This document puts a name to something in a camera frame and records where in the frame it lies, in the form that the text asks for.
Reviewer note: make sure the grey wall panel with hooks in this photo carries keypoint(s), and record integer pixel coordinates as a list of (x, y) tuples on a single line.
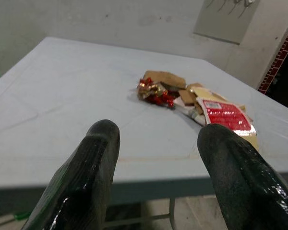
[(224, 20)]

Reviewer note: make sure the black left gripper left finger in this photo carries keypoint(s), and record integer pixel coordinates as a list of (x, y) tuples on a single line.
[(86, 172)]

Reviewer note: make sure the brown crumpled cardboard piece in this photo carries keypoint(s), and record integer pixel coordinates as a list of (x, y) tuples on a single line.
[(165, 79)]

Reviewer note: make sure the red brick pattern strip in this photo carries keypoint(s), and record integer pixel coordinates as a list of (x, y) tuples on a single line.
[(278, 56)]

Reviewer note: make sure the red and white snack packet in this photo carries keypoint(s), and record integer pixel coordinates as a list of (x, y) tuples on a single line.
[(224, 115)]

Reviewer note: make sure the grey folding table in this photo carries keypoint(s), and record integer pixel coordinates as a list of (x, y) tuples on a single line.
[(91, 100)]

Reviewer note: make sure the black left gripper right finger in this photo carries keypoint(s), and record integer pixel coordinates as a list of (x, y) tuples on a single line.
[(242, 177)]

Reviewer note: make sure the red and gold foil wrapper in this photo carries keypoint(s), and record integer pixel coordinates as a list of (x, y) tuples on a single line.
[(153, 92)]

